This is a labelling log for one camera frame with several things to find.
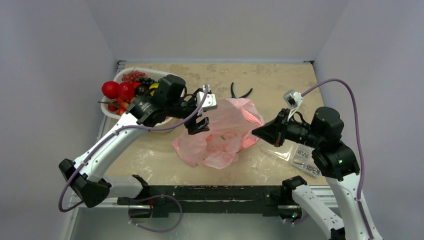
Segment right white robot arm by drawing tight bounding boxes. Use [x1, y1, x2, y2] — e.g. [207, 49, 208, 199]
[251, 106, 383, 240]

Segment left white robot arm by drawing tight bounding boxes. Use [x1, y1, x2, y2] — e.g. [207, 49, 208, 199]
[58, 74, 218, 213]

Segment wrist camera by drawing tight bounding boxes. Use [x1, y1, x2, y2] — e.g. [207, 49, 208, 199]
[283, 89, 303, 119]
[195, 88, 218, 116]

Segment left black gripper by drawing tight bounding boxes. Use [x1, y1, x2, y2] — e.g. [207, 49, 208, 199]
[166, 89, 210, 134]

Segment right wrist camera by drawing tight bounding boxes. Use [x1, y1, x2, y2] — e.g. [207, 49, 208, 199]
[283, 89, 303, 119]

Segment black fake grapes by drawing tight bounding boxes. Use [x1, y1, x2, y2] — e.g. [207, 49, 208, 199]
[134, 77, 156, 88]

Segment clear plastic screw box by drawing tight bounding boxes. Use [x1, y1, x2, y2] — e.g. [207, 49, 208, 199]
[260, 140, 322, 178]

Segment white fruit basket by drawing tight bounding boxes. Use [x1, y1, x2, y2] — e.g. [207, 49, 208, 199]
[100, 67, 185, 132]

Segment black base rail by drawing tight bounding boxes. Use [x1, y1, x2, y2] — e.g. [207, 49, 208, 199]
[117, 185, 303, 221]

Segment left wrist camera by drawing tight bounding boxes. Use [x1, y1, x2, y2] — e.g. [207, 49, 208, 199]
[195, 88, 218, 116]

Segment red fake pomegranate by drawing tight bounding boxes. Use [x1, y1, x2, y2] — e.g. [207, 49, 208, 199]
[118, 82, 136, 100]

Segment red fake grapes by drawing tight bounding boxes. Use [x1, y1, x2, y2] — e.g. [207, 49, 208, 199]
[121, 70, 148, 83]

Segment blue handled pliers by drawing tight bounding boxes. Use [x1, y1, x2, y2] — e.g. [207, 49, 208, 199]
[230, 82, 254, 100]

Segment red fake apple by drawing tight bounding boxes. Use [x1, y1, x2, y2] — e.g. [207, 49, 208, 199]
[101, 81, 119, 99]

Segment pink plastic bag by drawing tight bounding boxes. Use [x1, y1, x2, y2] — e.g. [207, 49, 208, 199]
[172, 98, 265, 169]

